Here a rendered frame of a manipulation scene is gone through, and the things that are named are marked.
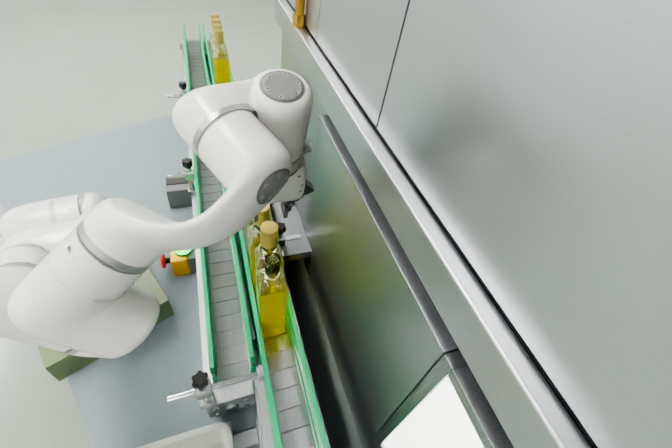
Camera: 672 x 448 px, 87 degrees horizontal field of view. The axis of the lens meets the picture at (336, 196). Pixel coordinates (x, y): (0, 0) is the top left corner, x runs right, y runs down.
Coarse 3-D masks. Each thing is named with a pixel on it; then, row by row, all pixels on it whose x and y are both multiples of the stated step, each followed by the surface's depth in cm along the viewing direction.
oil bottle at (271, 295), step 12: (264, 276) 67; (264, 288) 66; (276, 288) 67; (264, 300) 68; (276, 300) 69; (264, 312) 71; (276, 312) 73; (264, 324) 75; (276, 324) 76; (264, 336) 79
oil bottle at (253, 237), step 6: (252, 228) 75; (252, 234) 74; (258, 234) 74; (252, 240) 74; (258, 240) 74; (252, 246) 74; (252, 252) 76; (252, 258) 77; (252, 264) 79; (252, 270) 80; (252, 276) 82; (252, 282) 84
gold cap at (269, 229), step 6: (264, 222) 67; (270, 222) 68; (264, 228) 66; (270, 228) 67; (276, 228) 67; (264, 234) 66; (270, 234) 66; (276, 234) 67; (264, 240) 67; (270, 240) 67; (276, 240) 68; (264, 246) 68; (270, 246) 68
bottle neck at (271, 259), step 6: (264, 258) 64; (270, 258) 66; (276, 258) 65; (264, 264) 65; (270, 264) 63; (276, 264) 63; (264, 270) 66; (270, 270) 64; (276, 270) 65; (270, 276) 66; (276, 276) 66
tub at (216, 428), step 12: (192, 432) 69; (204, 432) 69; (216, 432) 71; (228, 432) 69; (156, 444) 66; (168, 444) 67; (180, 444) 69; (192, 444) 70; (204, 444) 72; (216, 444) 74; (228, 444) 68
